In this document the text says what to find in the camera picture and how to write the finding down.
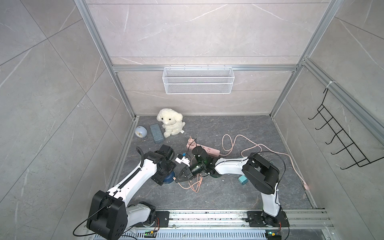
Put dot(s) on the teal USB charger adapter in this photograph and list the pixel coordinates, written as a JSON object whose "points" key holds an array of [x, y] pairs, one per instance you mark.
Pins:
{"points": [[243, 180]]}

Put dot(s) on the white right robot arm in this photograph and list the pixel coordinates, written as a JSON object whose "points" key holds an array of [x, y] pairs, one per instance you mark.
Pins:
{"points": [[262, 174]]}

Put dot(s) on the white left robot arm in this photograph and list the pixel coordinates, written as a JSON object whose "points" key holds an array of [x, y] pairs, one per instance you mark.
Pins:
{"points": [[111, 215]]}

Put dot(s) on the pink USB charger adapter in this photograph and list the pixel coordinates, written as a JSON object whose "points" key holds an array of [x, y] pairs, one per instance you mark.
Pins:
{"points": [[191, 142]]}

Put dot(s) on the pink power strip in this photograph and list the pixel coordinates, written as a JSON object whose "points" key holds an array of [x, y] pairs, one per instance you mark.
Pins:
{"points": [[216, 153]]}

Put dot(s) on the black wall hook rack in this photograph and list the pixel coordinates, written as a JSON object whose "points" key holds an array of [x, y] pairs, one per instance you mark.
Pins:
{"points": [[339, 133]]}

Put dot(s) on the grey-blue glasses case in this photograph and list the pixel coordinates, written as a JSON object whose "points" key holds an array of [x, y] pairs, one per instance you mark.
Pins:
{"points": [[157, 133]]}

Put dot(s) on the white plush dog toy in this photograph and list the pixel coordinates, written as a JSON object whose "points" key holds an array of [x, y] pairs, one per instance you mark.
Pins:
{"points": [[172, 122]]}

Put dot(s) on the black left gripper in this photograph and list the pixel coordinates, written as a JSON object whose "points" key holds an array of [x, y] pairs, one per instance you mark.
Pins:
{"points": [[159, 178]]}

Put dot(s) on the white wire mesh basket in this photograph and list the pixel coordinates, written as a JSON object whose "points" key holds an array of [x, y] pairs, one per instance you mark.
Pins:
{"points": [[198, 80]]}

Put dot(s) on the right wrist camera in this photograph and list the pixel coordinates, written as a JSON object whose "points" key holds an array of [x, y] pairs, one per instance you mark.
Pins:
{"points": [[182, 159]]}

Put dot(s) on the metal base rail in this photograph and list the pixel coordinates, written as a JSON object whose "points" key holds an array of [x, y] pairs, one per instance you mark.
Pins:
{"points": [[221, 225]]}

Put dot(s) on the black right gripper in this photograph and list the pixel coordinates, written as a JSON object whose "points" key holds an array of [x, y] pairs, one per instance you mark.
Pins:
{"points": [[188, 173]]}

